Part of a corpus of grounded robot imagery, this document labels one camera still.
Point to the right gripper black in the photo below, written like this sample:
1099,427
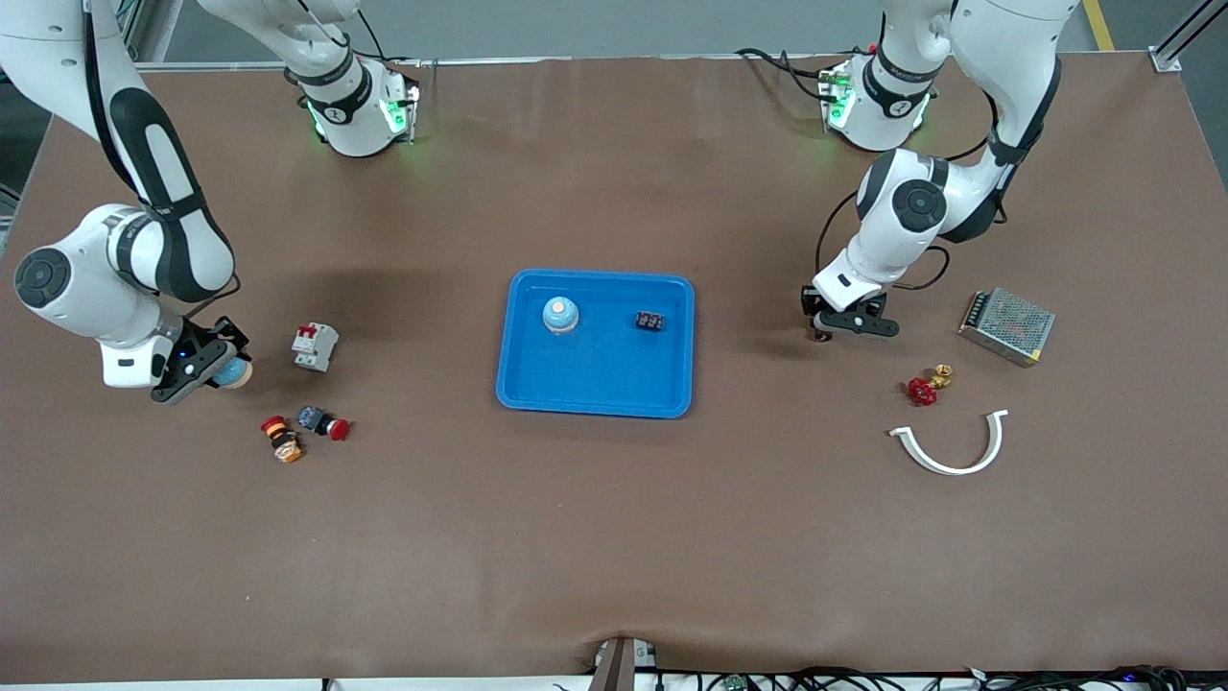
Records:
220,339

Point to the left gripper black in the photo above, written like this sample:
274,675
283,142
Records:
812,305

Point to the blue call bell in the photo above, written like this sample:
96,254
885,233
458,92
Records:
560,314
235,372

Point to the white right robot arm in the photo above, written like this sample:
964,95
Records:
96,278

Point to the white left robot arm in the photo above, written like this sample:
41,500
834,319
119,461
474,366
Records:
998,58

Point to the white red circuit breaker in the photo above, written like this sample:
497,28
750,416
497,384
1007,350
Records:
315,345

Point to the red orange emergency button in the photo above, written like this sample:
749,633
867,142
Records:
283,441

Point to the red black push button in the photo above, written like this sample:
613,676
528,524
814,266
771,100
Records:
321,422

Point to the metal mesh power supply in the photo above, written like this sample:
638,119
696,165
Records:
1012,326

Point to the blue plastic tray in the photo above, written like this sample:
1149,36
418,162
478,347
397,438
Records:
595,384

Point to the brown table mat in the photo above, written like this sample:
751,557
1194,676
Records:
614,528

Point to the grey metal clamp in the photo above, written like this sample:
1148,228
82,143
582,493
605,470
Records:
619,667

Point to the white curved plastic bracket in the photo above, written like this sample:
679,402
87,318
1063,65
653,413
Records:
952,470

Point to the aluminium frame post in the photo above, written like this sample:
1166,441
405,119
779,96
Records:
1168,61

